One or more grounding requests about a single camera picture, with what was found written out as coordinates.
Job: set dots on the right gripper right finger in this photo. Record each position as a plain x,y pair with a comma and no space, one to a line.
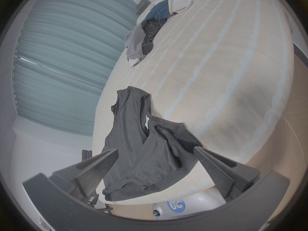
223,172

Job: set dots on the bed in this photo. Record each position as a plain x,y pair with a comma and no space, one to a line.
216,80

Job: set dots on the pile of clothes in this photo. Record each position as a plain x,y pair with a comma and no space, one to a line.
136,42

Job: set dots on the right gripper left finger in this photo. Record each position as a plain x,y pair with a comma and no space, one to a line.
91,172

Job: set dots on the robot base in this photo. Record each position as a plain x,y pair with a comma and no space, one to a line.
192,206

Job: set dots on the black T-shirt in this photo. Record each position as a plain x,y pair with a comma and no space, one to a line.
127,141

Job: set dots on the blue-green curtain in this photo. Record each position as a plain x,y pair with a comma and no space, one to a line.
53,97
79,32

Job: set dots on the white printed pillow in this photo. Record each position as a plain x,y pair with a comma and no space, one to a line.
145,15

